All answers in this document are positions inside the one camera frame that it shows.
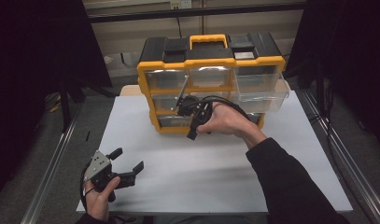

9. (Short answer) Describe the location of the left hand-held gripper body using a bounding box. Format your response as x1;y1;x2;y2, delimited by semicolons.
83;150;137;203

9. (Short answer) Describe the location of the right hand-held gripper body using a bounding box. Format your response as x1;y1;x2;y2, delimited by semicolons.
176;75;215;141

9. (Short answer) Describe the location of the yellow black drawer cabinet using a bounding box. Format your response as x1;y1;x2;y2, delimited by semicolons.
136;31;287;135

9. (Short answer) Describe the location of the clear plastic drawer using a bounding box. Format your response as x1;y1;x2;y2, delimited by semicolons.
231;66;290;114

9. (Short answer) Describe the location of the person's right hand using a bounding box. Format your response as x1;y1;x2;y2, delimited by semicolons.
196;102;260;147

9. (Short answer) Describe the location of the person's left hand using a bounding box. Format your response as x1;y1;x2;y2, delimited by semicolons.
84;176;121;222

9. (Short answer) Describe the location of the black metal stand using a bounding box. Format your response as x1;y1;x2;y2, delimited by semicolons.
58;80;73;133
315;59;329;118

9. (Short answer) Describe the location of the beige wooden board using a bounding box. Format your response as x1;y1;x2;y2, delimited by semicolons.
120;84;143;97

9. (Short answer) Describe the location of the black horizontal bar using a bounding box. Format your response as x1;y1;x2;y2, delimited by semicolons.
86;2;307;23

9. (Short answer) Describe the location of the black curtain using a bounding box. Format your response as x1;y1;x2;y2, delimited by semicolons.
0;0;113;200
284;0;380;144

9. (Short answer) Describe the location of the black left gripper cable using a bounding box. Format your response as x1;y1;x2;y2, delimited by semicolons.
79;161;97;206

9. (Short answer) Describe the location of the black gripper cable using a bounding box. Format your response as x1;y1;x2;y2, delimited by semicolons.
196;94;251;122
79;161;97;206

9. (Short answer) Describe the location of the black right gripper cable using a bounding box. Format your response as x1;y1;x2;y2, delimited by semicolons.
196;94;251;122

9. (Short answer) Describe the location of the aluminium floor rail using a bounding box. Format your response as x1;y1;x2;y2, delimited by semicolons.
21;104;83;224
303;90;380;224

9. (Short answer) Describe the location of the black hanging cable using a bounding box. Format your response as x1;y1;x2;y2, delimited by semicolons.
176;17;184;40

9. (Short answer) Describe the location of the white wall outlet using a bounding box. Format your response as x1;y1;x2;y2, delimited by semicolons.
170;0;192;9

